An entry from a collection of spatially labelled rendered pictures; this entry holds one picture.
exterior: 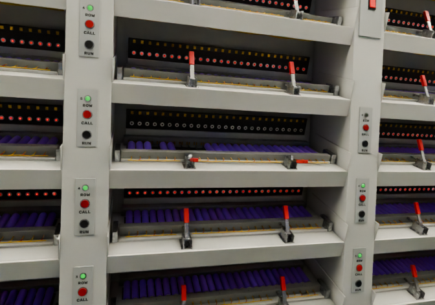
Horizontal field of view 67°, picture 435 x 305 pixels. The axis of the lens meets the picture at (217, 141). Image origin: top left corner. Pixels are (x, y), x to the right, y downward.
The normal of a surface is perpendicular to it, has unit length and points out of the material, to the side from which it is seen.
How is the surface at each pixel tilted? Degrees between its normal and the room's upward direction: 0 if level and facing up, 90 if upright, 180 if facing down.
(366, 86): 90
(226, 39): 90
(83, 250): 90
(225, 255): 106
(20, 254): 16
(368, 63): 90
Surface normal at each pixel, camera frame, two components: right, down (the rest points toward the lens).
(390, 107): 0.24, 0.31
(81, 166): 0.26, 0.04
